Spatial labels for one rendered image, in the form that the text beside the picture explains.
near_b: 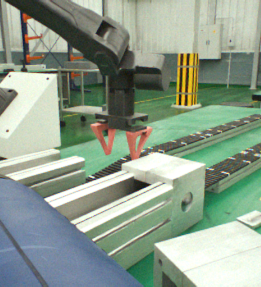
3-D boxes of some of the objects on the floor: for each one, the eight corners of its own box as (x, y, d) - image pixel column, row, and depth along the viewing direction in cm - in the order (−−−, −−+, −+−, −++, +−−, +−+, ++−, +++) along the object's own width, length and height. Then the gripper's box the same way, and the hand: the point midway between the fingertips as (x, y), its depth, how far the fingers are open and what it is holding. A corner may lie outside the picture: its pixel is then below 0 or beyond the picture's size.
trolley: (59, 127, 499) (54, 58, 473) (82, 121, 545) (79, 58, 519) (115, 134, 449) (114, 59, 423) (135, 127, 494) (135, 58, 468)
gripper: (154, 88, 67) (152, 159, 71) (110, 84, 75) (110, 149, 79) (134, 91, 62) (133, 168, 66) (88, 86, 69) (90, 155, 74)
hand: (121, 154), depth 72 cm, fingers open, 8 cm apart
